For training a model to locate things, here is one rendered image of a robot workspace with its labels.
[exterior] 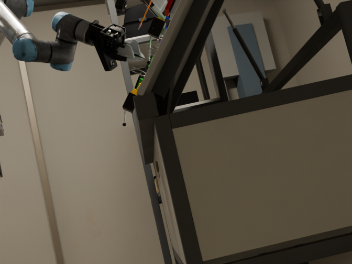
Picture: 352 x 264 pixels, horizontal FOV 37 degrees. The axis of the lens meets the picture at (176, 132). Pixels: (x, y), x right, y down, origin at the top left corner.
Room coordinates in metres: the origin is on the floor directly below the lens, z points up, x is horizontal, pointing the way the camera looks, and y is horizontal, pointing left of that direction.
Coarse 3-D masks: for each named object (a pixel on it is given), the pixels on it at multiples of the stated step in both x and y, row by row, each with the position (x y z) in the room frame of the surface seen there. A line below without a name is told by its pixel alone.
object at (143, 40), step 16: (112, 0) 2.55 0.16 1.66; (128, 0) 2.99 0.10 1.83; (112, 16) 2.55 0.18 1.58; (144, 48) 2.75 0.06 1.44; (208, 48) 2.58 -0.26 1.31; (128, 64) 2.98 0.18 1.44; (144, 64) 3.05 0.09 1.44; (128, 80) 2.55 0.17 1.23; (208, 96) 3.13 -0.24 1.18; (224, 96) 2.58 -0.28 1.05; (160, 224) 2.55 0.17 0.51; (160, 240) 2.55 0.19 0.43
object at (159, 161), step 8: (160, 152) 1.41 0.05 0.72; (160, 160) 1.53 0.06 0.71; (160, 168) 1.68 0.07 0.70; (160, 176) 1.85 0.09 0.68; (168, 192) 1.48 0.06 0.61; (168, 200) 1.62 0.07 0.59; (168, 208) 1.80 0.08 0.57; (176, 224) 1.44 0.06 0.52; (176, 232) 1.57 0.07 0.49; (176, 240) 1.73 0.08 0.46
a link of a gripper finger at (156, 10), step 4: (152, 0) 1.60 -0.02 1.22; (156, 0) 1.60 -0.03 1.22; (160, 0) 1.60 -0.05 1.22; (164, 0) 1.60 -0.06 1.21; (156, 4) 1.60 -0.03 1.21; (160, 4) 1.60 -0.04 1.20; (152, 8) 1.60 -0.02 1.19; (156, 8) 1.60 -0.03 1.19; (160, 8) 1.61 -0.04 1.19; (156, 12) 1.60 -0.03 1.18; (160, 12) 1.61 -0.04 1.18; (160, 16) 1.61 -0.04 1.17
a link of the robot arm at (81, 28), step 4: (84, 20) 1.69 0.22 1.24; (80, 24) 1.68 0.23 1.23; (84, 24) 1.68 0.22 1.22; (88, 24) 1.68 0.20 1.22; (76, 28) 1.68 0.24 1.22; (80, 28) 1.67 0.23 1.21; (84, 28) 1.67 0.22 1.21; (88, 28) 1.67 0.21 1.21; (76, 32) 1.68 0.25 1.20; (80, 32) 1.68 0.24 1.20; (84, 32) 1.67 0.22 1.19; (76, 36) 1.69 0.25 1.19; (80, 36) 1.68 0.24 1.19; (84, 36) 1.68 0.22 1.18; (80, 40) 1.70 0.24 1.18; (84, 40) 1.69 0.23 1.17
